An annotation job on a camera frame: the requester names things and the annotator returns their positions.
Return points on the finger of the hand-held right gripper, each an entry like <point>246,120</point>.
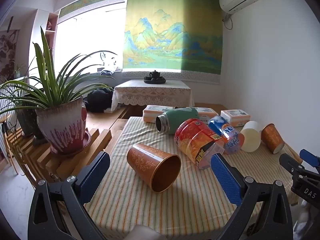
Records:
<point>290,162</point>
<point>310,156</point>

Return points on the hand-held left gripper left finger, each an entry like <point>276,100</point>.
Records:
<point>94,178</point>

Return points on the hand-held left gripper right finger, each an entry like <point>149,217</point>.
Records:
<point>226,180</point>

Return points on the large orange patterned cup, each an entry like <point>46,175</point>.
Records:
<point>147,161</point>

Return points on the small orange patterned cup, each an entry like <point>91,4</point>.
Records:
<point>272,137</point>

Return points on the blue printed plastic cup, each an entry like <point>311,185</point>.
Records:
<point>226,133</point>

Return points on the white paper cup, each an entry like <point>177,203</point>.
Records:
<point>250,136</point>

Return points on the red instant noodle cup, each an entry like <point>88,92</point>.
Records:
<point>195,140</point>

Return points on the red plant saucer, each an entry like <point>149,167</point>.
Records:
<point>87,138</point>

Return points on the wooden slatted plant stand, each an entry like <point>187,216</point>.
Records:
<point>50,161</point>

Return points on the striped tablecloth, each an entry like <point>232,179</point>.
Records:
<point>140,205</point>

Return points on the orange white tissue pack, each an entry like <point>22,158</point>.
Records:
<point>155,112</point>
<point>236,116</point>
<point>207,112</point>

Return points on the spider plant in glazed pot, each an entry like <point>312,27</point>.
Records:
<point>60,120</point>

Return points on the white rounded object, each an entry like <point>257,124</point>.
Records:
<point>147,233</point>

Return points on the green thermos bottle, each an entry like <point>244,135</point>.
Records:
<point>176,122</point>

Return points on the black bag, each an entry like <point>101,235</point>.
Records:
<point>98,101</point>

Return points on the plant in dark pot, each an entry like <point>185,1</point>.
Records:
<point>26,120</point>

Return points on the low table with lace cloth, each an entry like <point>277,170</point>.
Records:
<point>152,92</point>

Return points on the black tea tray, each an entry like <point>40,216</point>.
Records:
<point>154,81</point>

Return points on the black teapot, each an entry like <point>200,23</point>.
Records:
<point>154,74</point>

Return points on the landscape painting roller blind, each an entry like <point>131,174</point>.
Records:
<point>172,30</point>

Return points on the rolled landscape roller blind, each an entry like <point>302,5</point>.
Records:
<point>92,1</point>

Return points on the pink wall shelf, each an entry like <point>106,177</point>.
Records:
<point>51,32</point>

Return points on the brown floral wall hanging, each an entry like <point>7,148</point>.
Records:
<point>7,52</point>

